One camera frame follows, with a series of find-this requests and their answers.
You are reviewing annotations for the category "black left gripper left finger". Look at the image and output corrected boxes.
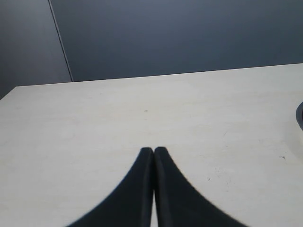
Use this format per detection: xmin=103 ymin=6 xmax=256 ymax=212
xmin=70 ymin=148 xmax=153 ymax=227

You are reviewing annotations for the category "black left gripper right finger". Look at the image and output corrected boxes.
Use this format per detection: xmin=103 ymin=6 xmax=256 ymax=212
xmin=154 ymin=147 xmax=245 ymax=227

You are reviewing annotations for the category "round metal bowl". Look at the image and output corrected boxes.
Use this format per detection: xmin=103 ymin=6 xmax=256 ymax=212
xmin=296 ymin=103 xmax=303 ymax=131

